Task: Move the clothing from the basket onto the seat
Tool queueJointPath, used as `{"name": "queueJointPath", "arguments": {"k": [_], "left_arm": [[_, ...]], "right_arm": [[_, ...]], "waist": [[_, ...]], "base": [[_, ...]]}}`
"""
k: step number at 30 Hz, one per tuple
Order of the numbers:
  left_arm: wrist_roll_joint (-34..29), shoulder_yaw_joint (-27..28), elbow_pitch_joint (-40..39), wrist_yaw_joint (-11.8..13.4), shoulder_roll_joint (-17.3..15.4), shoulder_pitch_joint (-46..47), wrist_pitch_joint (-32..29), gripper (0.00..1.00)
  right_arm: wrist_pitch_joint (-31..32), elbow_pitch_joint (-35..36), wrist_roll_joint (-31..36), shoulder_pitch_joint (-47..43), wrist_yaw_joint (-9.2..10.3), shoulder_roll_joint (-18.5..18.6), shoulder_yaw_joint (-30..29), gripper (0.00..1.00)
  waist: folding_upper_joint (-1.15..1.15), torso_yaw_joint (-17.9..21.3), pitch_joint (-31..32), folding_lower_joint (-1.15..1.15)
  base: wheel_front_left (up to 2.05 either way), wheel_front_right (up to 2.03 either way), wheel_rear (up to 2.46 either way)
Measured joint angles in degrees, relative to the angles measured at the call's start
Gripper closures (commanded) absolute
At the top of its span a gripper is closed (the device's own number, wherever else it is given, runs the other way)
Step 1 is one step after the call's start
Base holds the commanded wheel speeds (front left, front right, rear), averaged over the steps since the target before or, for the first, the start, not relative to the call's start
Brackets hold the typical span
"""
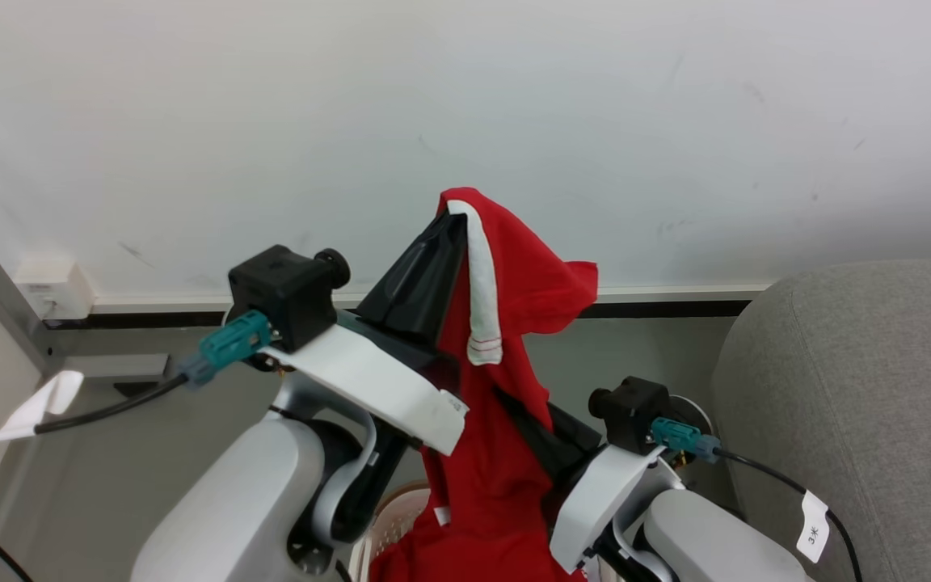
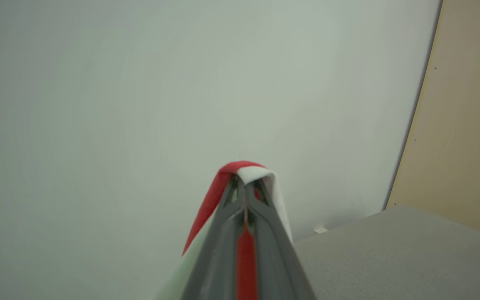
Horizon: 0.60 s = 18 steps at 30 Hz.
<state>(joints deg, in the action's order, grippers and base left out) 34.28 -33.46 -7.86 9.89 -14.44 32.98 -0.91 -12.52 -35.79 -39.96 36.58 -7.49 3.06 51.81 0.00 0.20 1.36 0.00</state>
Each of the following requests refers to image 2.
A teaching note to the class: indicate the beige wooden panel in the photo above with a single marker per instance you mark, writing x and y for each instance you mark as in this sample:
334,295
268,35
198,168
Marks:
461,116

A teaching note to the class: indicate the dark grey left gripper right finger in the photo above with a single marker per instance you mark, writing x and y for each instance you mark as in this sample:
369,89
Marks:
275,258

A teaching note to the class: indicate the small white wall socket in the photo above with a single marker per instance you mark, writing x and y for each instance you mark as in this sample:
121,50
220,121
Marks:
320,230

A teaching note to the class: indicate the red and white garment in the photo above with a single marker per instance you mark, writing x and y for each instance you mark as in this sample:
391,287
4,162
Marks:
213,196

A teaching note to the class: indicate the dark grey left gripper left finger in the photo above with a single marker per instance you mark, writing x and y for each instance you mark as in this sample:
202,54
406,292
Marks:
215,258

